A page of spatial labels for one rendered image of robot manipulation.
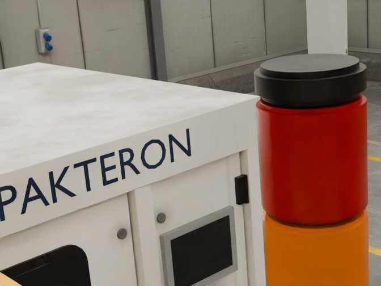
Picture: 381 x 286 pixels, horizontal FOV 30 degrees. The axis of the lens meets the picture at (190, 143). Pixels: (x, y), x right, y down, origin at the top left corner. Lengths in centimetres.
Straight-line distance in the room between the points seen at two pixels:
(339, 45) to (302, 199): 263
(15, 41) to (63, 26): 67
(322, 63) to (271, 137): 4
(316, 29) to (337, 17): 9
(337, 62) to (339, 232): 8
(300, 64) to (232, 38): 1044
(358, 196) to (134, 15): 929
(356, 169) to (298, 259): 5
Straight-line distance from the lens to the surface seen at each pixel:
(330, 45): 289
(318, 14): 291
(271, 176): 32
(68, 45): 905
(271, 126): 31
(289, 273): 34
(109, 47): 938
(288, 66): 32
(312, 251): 33
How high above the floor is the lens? 240
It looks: 16 degrees down
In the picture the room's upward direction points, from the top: 5 degrees counter-clockwise
